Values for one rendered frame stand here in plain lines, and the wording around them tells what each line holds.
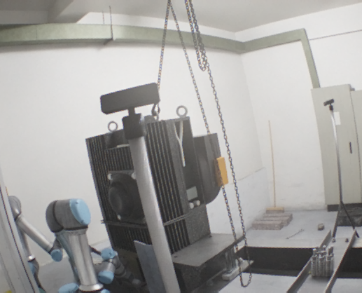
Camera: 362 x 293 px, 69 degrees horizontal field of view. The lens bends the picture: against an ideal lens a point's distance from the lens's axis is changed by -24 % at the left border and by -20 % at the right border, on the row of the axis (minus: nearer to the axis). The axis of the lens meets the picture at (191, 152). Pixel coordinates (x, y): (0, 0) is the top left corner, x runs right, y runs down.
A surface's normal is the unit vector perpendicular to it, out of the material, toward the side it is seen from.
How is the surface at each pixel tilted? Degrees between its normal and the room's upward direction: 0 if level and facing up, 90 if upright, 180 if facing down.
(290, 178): 90
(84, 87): 90
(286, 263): 90
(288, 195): 90
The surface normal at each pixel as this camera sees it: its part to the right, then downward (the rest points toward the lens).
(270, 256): -0.63, 0.18
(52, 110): 0.75, -0.08
